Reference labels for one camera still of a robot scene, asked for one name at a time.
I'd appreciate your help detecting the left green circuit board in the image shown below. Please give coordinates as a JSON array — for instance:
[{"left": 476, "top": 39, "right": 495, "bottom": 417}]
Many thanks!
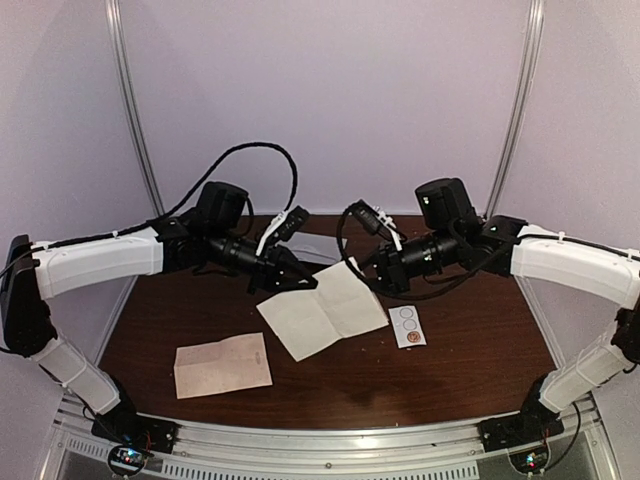
[{"left": 107, "top": 445, "right": 151, "bottom": 476}]

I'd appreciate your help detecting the aluminium front table rail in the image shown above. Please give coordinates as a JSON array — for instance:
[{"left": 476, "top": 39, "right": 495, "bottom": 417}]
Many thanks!
[{"left": 36, "top": 407, "right": 621, "bottom": 479}]

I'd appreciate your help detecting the right green circuit board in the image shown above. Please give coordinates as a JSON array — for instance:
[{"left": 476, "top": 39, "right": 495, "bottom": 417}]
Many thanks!
[{"left": 508, "top": 448, "right": 550, "bottom": 476}]

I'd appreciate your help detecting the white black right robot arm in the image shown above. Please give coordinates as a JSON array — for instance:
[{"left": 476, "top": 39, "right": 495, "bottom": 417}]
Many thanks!
[{"left": 372, "top": 178, "right": 639, "bottom": 442}]

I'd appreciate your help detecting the white seal sticker strip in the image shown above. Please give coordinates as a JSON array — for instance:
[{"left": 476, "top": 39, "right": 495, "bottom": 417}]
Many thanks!
[{"left": 389, "top": 305, "right": 427, "bottom": 349}]

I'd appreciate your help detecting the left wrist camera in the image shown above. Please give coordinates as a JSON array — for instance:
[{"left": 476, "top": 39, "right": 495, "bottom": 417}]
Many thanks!
[{"left": 255, "top": 206, "right": 310, "bottom": 257}]

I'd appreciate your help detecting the aluminium corner post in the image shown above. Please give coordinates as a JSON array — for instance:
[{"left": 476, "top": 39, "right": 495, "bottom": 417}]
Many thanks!
[
  {"left": 104, "top": 0, "right": 165, "bottom": 216},
  {"left": 485, "top": 0, "right": 546, "bottom": 217}
]

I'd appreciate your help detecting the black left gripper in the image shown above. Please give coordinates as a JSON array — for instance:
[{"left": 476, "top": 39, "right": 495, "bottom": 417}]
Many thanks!
[{"left": 208, "top": 227, "right": 318, "bottom": 297}]

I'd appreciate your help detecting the aluminium left corner post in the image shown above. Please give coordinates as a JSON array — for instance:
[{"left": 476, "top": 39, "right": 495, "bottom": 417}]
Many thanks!
[{"left": 104, "top": 0, "right": 165, "bottom": 216}]

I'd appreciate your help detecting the beige ornate letter sheet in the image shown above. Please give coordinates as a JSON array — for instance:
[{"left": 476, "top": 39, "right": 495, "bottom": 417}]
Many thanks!
[{"left": 257, "top": 259, "right": 389, "bottom": 362}]

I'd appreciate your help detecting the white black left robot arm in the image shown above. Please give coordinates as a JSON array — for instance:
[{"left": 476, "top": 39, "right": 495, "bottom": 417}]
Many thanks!
[{"left": 1, "top": 182, "right": 318, "bottom": 444}]

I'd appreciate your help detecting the folded beige paper sheet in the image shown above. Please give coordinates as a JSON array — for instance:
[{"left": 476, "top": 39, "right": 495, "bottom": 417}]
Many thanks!
[{"left": 174, "top": 333, "right": 273, "bottom": 400}]

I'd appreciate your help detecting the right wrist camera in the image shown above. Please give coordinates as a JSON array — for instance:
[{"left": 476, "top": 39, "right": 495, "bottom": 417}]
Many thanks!
[{"left": 352, "top": 200, "right": 403, "bottom": 251}]

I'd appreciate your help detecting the green circuit board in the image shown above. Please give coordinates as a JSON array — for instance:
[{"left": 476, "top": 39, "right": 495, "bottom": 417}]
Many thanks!
[
  {"left": 107, "top": 445, "right": 151, "bottom": 476},
  {"left": 508, "top": 448, "right": 550, "bottom": 476}
]

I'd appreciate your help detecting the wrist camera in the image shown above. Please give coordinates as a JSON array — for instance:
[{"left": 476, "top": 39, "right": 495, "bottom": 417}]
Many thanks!
[
  {"left": 255, "top": 206, "right": 310, "bottom": 257},
  {"left": 352, "top": 200, "right": 403, "bottom": 251}
]

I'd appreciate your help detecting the aluminium right corner post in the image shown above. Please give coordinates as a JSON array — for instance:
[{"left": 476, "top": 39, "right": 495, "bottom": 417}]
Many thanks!
[{"left": 485, "top": 0, "right": 546, "bottom": 217}]

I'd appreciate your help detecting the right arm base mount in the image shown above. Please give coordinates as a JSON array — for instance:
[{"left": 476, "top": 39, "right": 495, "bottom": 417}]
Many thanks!
[{"left": 478, "top": 414, "right": 565, "bottom": 453}]

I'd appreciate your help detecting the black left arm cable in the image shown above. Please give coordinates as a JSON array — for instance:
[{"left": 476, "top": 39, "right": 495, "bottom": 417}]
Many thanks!
[{"left": 0, "top": 142, "right": 304, "bottom": 276}]

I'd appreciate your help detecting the grey envelope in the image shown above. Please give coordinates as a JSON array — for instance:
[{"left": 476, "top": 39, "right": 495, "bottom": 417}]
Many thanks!
[{"left": 283, "top": 232, "right": 341, "bottom": 265}]

